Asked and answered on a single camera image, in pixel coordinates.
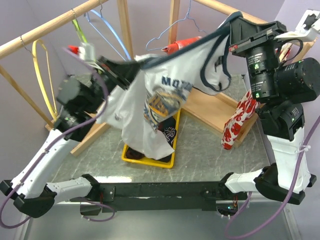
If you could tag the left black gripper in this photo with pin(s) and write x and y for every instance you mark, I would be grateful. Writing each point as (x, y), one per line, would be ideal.
(121, 73)

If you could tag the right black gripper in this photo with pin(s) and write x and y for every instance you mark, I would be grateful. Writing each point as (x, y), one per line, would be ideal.
(242, 30)

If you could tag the white graphic tank top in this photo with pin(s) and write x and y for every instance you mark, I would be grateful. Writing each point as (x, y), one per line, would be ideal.
(163, 85)

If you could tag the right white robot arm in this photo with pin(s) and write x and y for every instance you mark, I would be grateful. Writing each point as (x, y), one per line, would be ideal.
(281, 89)

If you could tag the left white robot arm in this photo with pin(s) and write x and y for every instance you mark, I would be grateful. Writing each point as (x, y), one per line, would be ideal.
(31, 192)

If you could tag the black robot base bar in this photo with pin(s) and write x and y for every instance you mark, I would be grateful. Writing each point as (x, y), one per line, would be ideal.
(148, 196)

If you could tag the blue plastic hanger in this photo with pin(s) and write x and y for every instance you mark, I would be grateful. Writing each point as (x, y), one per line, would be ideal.
(112, 30)

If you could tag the green hanger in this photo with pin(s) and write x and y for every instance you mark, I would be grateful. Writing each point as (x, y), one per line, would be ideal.
(79, 31)

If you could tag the yellow hanger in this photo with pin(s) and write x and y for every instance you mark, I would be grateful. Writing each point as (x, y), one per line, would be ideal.
(51, 105)

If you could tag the orange tie-dye garment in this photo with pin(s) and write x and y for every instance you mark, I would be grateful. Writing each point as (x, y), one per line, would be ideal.
(179, 44)

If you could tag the red floral white garment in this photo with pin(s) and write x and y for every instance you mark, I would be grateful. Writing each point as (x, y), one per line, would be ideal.
(244, 111)

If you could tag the right wooden clothes rack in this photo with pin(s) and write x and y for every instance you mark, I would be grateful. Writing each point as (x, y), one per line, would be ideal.
(214, 111)

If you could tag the wooden clothes rack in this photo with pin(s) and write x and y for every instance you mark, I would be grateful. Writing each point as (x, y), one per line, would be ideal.
(50, 26)
(214, 111)

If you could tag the left wooden clothes rack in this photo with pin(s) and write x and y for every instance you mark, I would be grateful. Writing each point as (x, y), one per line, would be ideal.
(50, 26)

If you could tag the yellow plastic bin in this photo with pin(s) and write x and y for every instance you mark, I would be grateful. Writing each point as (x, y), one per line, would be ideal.
(165, 162)

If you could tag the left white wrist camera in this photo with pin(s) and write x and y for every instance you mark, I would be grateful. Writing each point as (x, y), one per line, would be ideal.
(85, 51)

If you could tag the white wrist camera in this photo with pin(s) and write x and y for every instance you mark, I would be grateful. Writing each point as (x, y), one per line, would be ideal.
(307, 29)
(85, 51)

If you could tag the blue wire hanger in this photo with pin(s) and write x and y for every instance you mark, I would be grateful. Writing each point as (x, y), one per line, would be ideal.
(172, 29)

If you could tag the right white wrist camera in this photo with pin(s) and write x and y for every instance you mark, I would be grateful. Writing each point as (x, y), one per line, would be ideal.
(307, 29)

